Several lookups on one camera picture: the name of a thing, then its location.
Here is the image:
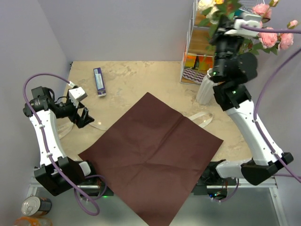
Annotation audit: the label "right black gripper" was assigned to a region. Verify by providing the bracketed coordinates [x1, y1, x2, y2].
[206, 15, 239, 79]

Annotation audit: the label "beige printed ribbon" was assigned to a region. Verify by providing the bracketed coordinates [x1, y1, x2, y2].
[57, 112, 213, 139]

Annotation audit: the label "pink rose bouquet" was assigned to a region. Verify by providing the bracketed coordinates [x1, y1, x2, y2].
[196, 0, 243, 73]

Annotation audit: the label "pink rose stem three blooms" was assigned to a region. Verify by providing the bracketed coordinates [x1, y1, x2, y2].
[246, 32, 294, 55]

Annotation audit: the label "white rose stem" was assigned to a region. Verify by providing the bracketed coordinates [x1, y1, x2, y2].
[198, 0, 220, 26]

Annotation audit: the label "pink rose stem two blooms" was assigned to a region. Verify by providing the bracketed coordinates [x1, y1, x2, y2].
[252, 0, 279, 23]

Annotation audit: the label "red wrapping paper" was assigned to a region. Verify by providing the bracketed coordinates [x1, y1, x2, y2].
[80, 93, 222, 226]

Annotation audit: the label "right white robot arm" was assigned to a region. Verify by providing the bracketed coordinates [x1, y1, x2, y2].
[206, 14, 293, 186]

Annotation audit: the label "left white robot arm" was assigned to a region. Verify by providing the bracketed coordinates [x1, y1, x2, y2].
[23, 86, 97, 196]

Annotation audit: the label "white ribbed vase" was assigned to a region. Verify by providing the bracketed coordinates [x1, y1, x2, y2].
[196, 68, 214, 105]

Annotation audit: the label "orange box bottom shelf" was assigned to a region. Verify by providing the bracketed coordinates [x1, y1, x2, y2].
[184, 55, 213, 71]

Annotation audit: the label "purple toothpaste box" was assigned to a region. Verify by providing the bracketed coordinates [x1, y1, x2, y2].
[93, 67, 106, 97]

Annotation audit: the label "purple wavy pattern cloth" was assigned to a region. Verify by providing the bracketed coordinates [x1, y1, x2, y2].
[182, 68, 206, 84]

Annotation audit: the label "silver top tin can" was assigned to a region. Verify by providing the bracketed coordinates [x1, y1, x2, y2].
[21, 196, 52, 217]

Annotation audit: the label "orange plastic bottle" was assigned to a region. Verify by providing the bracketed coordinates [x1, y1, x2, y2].
[13, 217, 53, 226]

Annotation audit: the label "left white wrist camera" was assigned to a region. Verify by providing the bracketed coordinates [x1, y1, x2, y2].
[68, 87, 87, 108]

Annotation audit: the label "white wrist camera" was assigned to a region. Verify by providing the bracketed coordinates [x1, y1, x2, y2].
[224, 13, 261, 38]
[68, 87, 87, 108]

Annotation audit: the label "white wire shelf rack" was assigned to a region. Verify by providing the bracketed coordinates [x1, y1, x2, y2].
[180, 0, 269, 88]

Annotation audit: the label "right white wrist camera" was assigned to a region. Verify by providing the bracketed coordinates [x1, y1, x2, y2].
[224, 13, 261, 38]

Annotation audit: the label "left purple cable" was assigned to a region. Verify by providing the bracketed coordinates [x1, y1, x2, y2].
[22, 73, 107, 216]

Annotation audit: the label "aluminium rail frame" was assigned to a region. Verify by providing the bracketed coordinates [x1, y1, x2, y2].
[27, 178, 288, 226]

